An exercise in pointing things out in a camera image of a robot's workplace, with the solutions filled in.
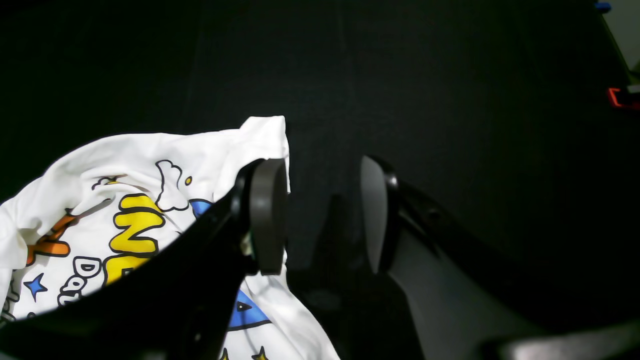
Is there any orange clamp far right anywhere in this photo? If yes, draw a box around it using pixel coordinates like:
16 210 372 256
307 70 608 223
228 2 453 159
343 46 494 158
606 84 640 112

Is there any white printed t-shirt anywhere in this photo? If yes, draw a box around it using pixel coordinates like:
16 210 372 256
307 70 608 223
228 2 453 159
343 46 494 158
1 115 339 360

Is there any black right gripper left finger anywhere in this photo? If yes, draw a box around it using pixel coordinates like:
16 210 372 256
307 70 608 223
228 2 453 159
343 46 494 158
1 158 288 360

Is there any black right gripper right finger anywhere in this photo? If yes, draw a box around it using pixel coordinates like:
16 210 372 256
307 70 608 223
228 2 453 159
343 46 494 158
359 155 639 360

